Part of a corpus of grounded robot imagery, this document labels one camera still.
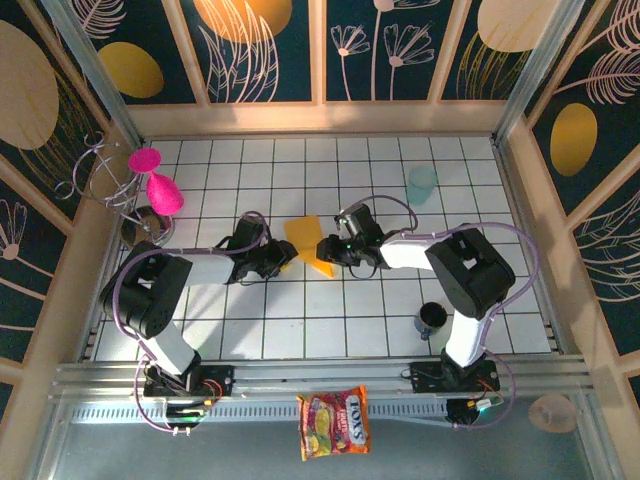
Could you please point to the teal translucent plastic cup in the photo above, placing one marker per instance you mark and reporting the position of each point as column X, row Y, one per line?
column 422, row 187

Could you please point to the pink wine glass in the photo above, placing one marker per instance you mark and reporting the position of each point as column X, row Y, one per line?
column 165, row 195

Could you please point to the clear wine glass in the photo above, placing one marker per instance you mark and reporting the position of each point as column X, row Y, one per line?
column 552, row 415

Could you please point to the aluminium frame post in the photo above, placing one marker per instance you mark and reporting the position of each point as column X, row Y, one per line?
column 537, row 75
column 97, row 80

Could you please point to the Fox's candy bag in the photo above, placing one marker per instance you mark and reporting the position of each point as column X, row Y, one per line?
column 332, row 425

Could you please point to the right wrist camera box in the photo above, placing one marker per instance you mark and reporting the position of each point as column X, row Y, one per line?
column 357, row 220

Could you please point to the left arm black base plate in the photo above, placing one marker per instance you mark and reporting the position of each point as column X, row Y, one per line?
column 220, row 380

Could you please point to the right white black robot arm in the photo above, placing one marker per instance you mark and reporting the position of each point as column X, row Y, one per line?
column 472, row 272

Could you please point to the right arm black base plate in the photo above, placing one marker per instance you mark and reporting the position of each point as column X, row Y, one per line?
column 425, row 377

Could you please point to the dark mug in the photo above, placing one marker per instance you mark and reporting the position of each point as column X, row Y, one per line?
column 431, row 317

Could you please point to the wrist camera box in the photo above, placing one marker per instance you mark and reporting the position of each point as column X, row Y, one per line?
column 250, row 232
column 357, row 220

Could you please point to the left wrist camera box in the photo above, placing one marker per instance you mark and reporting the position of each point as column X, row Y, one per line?
column 250, row 232

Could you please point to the yellow cloth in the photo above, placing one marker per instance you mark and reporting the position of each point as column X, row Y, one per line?
column 305, row 232

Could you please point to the aluminium mounting rail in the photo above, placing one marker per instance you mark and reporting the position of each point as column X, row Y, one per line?
column 320, row 377

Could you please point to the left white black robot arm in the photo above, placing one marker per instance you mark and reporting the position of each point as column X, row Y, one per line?
column 145, row 290

